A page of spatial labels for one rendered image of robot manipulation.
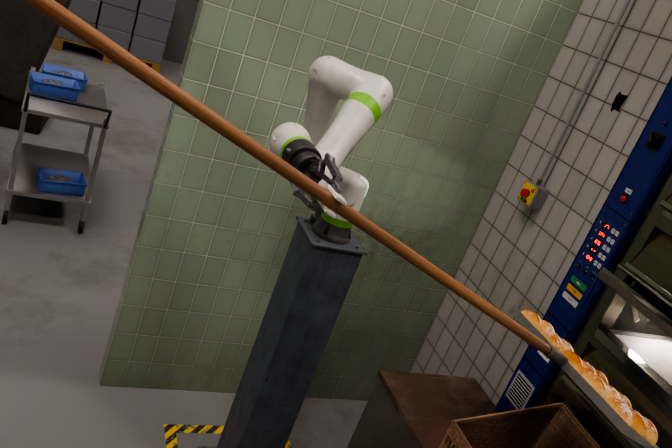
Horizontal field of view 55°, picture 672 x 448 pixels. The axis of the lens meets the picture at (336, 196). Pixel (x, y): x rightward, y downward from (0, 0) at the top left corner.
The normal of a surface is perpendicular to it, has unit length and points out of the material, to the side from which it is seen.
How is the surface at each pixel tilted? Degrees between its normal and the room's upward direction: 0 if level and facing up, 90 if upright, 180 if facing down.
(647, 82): 90
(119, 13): 90
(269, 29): 90
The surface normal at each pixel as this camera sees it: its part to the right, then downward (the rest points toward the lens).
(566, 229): -0.89, -0.18
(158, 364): 0.31, 0.43
